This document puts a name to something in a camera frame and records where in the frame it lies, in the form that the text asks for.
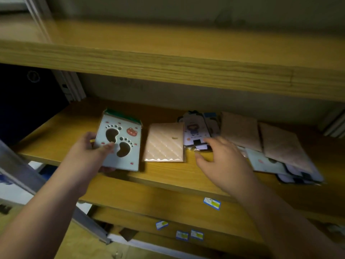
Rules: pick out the person's left hand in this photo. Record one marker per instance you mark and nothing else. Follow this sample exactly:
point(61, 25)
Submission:
point(86, 161)

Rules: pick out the person's right hand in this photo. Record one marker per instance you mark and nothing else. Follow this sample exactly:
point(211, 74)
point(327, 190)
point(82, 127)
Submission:
point(229, 169)

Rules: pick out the wooden shelf board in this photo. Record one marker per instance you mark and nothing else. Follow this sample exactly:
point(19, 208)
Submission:
point(229, 240)
point(59, 126)
point(161, 64)
point(161, 196)

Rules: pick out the cartoon girl card packets stack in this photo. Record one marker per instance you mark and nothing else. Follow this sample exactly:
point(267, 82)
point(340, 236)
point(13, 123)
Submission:
point(314, 175)
point(284, 178)

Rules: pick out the person's right forearm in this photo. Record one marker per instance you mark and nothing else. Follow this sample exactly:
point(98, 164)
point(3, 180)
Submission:
point(291, 231)

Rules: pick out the blue yellow price label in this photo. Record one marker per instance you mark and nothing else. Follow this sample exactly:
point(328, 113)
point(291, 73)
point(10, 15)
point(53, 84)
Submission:
point(212, 203)
point(182, 236)
point(161, 225)
point(197, 235)

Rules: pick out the blue plastic bag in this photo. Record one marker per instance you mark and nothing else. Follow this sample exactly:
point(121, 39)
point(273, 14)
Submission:
point(47, 171)

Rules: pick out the dark blue box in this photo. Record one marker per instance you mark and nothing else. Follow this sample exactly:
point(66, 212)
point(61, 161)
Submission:
point(27, 110)

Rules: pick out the metal shelf post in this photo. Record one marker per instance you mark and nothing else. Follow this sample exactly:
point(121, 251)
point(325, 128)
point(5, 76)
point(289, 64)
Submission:
point(71, 86)
point(335, 126)
point(21, 172)

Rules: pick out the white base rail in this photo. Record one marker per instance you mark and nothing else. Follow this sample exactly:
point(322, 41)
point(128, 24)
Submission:
point(151, 246)

